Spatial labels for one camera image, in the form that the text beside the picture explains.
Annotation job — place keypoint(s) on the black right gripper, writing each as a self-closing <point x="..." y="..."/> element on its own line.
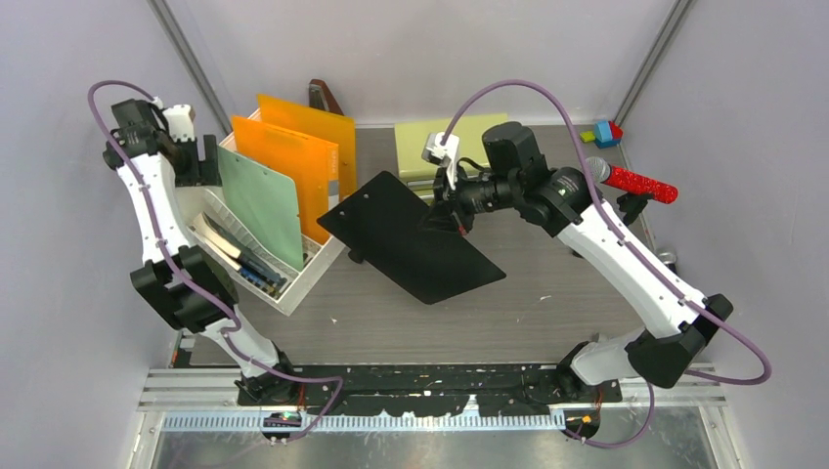
<point x="442" y="217"/>

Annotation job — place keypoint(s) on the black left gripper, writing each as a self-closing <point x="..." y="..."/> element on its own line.
<point x="202" y="172"/>

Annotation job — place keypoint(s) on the black clipboard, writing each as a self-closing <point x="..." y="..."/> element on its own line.
<point x="379" y="222"/>

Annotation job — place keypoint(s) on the mint green clipboard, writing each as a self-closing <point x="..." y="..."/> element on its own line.
<point x="266" y="202"/>

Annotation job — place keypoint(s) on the thick orange binder folder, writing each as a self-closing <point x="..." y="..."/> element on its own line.
<point x="311" y="162"/>

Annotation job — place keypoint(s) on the Nineteen Eighty-Four dark book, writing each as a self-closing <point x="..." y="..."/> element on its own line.
<point x="240" y="259"/>

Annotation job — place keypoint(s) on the white plastic file rack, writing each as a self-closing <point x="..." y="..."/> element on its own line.
<point x="317" y="257"/>

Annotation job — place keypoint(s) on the red black stamp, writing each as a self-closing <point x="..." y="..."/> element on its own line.
<point x="356" y="257"/>

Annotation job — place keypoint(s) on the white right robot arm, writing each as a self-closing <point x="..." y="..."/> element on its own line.
<point x="679" y="320"/>

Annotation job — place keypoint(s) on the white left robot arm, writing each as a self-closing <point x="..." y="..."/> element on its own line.
<point x="153" y="150"/>

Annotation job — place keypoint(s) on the green metal drawer cabinet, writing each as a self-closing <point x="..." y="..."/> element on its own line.
<point x="413" y="137"/>

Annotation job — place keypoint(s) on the thin orange folder in rack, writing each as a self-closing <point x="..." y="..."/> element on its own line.
<point x="321" y="124"/>

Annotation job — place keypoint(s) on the brown wooden object behind rack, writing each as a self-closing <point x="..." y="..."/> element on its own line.
<point x="320" y="97"/>

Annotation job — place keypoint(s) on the colourful toy blocks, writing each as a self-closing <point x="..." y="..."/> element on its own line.
<point x="604" y="134"/>

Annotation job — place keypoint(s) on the red glitter microphone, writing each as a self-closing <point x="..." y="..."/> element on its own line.
<point x="628" y="181"/>

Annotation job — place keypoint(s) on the black handheld microphone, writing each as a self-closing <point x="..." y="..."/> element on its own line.
<point x="668" y="258"/>

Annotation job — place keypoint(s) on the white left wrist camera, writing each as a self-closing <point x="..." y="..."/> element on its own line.
<point x="178" y="121"/>

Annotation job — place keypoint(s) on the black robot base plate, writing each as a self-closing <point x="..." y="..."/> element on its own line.
<point x="525" y="389"/>

